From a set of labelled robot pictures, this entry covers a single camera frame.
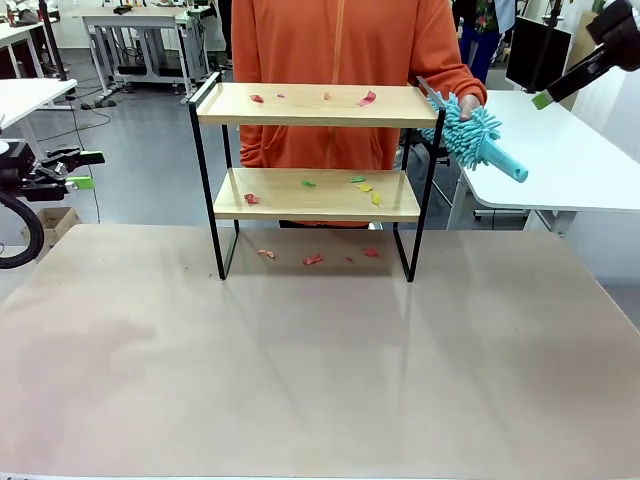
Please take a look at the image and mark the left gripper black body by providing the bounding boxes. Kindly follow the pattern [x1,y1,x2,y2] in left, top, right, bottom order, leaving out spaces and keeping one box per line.
[0,141,69,202]

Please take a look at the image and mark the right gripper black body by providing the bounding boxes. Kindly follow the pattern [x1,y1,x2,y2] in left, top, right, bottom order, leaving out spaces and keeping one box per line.
[585,0,640,71]

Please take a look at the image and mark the teal microfiber duster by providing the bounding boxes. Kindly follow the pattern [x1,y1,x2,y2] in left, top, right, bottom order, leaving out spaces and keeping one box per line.
[418,92,530,184]

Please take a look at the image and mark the person's right forearm orange sleeve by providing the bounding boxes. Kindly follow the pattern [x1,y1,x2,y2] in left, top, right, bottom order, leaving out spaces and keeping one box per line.
[238,124,267,169]

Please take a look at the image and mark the person's left forearm orange sleeve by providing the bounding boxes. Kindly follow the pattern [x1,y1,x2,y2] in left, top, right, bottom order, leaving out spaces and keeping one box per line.
[429,54,489,109]

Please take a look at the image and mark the person's left hand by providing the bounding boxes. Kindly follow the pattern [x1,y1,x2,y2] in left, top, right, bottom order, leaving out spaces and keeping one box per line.
[458,94,484,122]

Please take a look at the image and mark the tan board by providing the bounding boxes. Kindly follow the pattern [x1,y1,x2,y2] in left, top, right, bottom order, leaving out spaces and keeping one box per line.
[568,23,607,91]

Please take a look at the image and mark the black monitor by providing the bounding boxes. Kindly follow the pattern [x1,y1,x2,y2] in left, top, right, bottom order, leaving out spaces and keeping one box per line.
[505,15,574,95]

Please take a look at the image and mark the cardboard box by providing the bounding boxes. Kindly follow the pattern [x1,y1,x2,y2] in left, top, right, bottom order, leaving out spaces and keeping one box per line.
[21,206,82,249]

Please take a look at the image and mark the white side table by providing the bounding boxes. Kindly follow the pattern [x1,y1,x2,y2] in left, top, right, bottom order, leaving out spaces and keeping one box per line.
[0,78,79,151]

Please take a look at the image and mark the white table with rounded corner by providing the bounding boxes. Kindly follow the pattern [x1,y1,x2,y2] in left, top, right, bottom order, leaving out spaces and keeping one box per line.
[444,89,640,232]

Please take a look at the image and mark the person in blue trousers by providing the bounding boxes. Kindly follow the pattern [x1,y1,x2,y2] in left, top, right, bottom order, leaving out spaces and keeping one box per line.
[458,0,516,87]

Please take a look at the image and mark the black stand pole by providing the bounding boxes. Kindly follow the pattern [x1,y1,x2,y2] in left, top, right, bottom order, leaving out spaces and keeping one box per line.
[38,0,70,84]

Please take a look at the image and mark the white desk with clutter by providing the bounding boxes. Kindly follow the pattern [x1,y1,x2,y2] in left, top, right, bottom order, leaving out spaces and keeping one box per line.
[0,19,49,80]

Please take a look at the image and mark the black office chair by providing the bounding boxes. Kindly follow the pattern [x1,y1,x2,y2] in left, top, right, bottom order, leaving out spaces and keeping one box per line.
[398,127,453,174]

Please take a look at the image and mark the person in dark clothes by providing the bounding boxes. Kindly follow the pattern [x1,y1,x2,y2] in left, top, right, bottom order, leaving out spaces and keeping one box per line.
[215,0,235,69]

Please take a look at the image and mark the person in orange hoodie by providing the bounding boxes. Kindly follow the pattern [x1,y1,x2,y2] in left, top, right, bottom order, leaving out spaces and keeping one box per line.
[231,0,489,229]

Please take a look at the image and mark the black floor cable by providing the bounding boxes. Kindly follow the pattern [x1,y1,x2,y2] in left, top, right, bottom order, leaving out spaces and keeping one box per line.
[64,92,112,225]

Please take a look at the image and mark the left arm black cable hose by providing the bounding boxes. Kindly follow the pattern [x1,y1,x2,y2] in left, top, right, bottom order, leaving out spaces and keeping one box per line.
[0,192,47,271]

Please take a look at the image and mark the grey metal frame desk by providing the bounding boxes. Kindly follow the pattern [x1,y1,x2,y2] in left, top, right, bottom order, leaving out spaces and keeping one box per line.
[81,6,212,99]

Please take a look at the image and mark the black frame wooden two-tier shelf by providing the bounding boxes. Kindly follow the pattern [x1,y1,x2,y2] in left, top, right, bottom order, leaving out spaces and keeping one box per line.
[188,71,448,284]

